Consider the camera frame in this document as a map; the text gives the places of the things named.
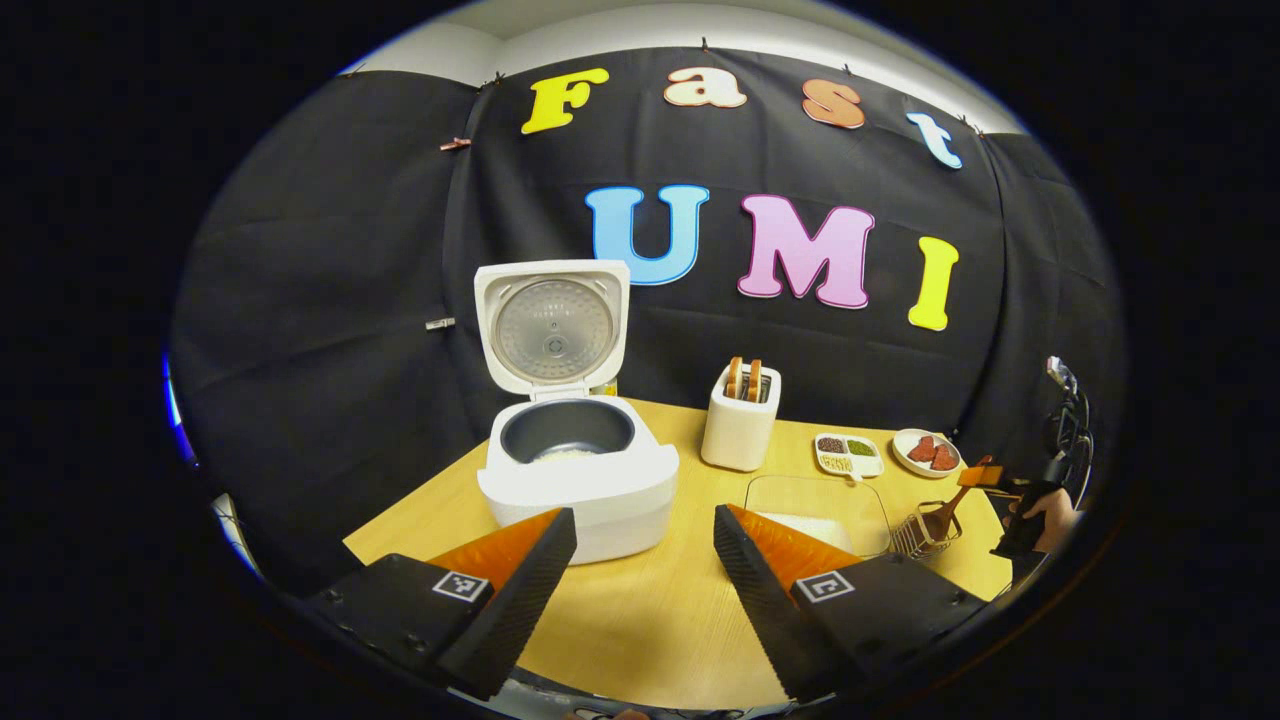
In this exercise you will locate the clear glass dish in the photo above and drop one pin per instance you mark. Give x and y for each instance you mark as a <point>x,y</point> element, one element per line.
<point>820,495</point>

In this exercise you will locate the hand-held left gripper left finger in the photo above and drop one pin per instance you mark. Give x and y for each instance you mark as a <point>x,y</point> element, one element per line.
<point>515,610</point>

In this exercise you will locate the toasted bread slice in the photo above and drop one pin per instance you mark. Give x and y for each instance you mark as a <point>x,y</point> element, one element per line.
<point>735,378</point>
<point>754,381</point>

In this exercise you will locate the brown wooden spoon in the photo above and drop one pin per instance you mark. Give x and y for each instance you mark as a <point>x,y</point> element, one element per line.
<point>942,515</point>

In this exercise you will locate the white divided bean dish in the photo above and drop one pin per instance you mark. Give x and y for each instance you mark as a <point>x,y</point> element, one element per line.
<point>848,455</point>

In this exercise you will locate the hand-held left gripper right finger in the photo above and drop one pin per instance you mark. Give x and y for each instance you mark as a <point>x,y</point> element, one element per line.
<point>765,620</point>

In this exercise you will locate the red meat piece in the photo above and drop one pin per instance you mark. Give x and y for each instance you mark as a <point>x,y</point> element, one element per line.
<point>921,449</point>
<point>944,458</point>

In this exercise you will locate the white toaster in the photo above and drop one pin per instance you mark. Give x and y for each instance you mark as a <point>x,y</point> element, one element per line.
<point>738,435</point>

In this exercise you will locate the white rice cooker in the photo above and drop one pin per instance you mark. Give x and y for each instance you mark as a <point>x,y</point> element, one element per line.
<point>600,490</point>

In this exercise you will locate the round white plate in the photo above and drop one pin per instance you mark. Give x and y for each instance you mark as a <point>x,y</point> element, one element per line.
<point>905,462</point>

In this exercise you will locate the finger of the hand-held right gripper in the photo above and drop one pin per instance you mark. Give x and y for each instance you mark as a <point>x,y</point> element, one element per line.
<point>982,474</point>

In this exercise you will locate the black backdrop cloth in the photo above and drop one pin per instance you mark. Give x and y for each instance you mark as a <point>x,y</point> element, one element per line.
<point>330,300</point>

